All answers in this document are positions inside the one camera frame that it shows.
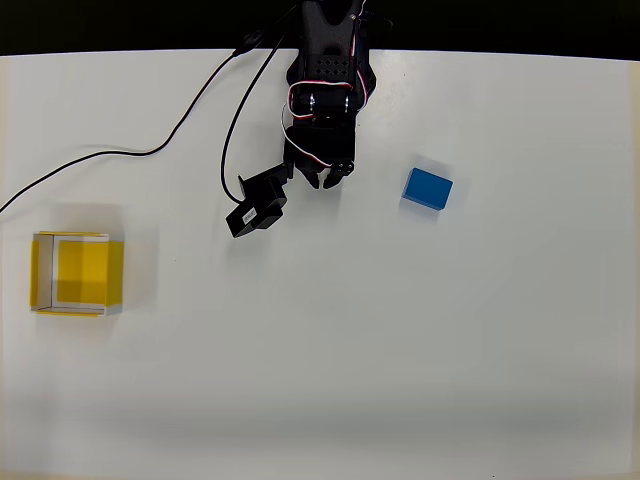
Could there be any yellow open box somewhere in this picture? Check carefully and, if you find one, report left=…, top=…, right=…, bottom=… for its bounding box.
left=30, top=231, right=125, bottom=318

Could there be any blue cube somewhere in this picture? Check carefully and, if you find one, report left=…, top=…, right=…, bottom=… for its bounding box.
left=401, top=167, right=455, bottom=213

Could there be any black webcam on mount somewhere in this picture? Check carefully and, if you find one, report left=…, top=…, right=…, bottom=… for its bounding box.
left=225, top=161, right=294, bottom=239

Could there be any white and red servo wire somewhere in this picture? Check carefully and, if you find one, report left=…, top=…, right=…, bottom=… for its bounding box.
left=280, top=0, right=374, bottom=170

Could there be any black camera cable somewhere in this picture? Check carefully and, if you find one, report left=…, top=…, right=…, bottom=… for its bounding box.
left=0, top=22, right=301, bottom=215

